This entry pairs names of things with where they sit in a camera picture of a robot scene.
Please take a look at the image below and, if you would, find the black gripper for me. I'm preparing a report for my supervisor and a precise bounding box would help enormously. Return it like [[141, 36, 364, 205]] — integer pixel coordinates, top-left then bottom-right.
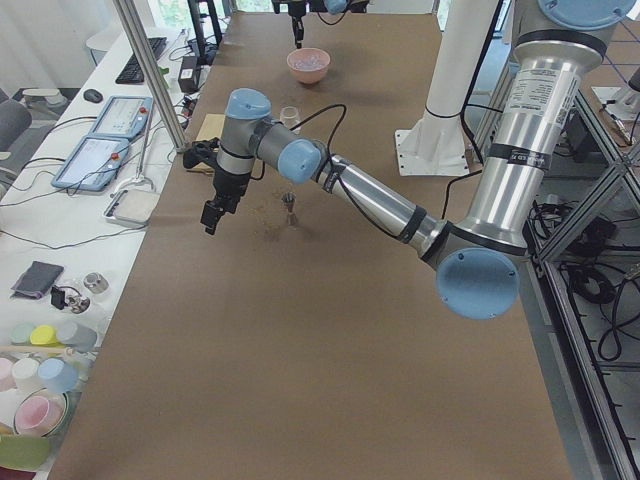
[[200, 169, 251, 235]]

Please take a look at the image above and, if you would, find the steel jigger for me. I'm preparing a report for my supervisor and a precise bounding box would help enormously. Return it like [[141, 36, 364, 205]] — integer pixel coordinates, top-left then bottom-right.
[[281, 192, 298, 226]]

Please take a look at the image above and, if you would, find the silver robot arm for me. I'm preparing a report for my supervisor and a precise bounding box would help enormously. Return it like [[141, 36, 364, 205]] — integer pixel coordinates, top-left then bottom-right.
[[201, 1, 634, 320], [286, 0, 369, 49]]

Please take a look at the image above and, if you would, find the clear ice cubes pile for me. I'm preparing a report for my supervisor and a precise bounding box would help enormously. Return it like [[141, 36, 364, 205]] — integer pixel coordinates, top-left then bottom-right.
[[293, 54, 325, 72]]

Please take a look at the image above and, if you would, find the clear wine glass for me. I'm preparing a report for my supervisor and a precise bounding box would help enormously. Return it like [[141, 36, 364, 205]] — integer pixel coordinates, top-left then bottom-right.
[[279, 106, 301, 134]]

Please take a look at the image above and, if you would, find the pink bowl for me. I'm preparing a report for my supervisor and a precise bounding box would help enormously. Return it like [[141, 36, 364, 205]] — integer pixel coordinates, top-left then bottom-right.
[[286, 48, 331, 85]]

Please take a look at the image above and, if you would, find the bamboo cutting board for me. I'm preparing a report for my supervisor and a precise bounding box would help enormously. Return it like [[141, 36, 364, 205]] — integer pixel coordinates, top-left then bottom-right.
[[196, 114, 225, 141]]

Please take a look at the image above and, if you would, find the white scale tray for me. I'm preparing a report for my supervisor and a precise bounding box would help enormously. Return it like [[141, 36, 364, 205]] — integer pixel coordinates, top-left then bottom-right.
[[103, 189, 160, 228]]

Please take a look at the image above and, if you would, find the lower teach pendant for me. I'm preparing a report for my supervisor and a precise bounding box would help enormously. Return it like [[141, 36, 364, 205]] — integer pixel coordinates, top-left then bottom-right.
[[51, 135, 130, 193]]

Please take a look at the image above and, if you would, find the teach pendant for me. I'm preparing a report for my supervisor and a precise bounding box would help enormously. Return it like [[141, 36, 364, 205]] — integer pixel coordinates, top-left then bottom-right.
[[90, 96, 153, 140], [51, 135, 130, 193]]

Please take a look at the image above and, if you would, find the upper teach pendant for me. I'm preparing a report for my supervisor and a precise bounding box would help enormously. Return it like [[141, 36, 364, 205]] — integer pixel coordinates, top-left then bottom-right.
[[90, 96, 153, 140]]

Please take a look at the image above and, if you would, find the steel calibration weight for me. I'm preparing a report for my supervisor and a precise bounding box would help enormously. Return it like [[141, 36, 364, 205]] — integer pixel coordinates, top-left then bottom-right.
[[83, 272, 110, 295]]

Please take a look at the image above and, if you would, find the black keyboard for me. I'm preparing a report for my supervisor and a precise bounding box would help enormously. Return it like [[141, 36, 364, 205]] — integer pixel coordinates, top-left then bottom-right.
[[114, 36, 169, 85]]

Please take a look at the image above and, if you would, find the black computer mouse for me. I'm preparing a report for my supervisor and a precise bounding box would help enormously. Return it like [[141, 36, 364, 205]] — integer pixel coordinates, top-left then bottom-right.
[[83, 89, 103, 104]]

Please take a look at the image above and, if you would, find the grey plastic cup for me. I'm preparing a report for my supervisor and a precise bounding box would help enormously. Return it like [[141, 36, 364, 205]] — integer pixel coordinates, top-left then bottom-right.
[[56, 321, 98, 353]]

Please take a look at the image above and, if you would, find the yellow plastic cup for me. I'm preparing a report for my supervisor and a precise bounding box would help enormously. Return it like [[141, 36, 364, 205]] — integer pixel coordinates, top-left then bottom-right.
[[29, 325, 62, 347]]

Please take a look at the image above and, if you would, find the blue plastic cup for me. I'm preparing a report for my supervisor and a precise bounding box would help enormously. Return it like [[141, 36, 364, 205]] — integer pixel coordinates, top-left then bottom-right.
[[37, 358, 79, 394]]

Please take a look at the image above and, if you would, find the green plastic cup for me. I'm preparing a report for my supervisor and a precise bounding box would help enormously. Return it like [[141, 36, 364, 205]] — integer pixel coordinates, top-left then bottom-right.
[[10, 323, 35, 346]]

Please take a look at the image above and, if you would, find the white plastic cup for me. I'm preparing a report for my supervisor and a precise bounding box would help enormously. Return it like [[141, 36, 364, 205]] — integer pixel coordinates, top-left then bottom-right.
[[12, 358, 43, 394]]

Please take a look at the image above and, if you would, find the wooden cup rack rod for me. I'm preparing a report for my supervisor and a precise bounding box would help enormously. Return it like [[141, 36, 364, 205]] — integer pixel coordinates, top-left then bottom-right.
[[0, 345, 76, 357]]

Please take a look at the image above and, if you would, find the pink plastic cup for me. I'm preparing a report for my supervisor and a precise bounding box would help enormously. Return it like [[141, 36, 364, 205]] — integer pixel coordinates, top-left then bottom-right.
[[0, 357, 16, 392]]

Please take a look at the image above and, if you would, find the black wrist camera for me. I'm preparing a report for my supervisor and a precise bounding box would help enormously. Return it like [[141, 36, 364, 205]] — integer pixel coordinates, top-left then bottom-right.
[[182, 137, 219, 171]]

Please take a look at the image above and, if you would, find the black camera cable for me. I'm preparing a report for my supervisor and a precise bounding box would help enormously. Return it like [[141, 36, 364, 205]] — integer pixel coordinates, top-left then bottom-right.
[[249, 103, 349, 182]]

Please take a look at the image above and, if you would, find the aluminium frame post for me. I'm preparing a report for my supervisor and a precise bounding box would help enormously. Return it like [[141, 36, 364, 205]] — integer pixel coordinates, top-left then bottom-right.
[[113, 0, 188, 153]]

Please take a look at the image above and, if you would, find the white mounting pedestal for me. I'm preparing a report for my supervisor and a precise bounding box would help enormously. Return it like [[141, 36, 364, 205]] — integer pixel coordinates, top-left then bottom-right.
[[395, 0, 501, 177]]

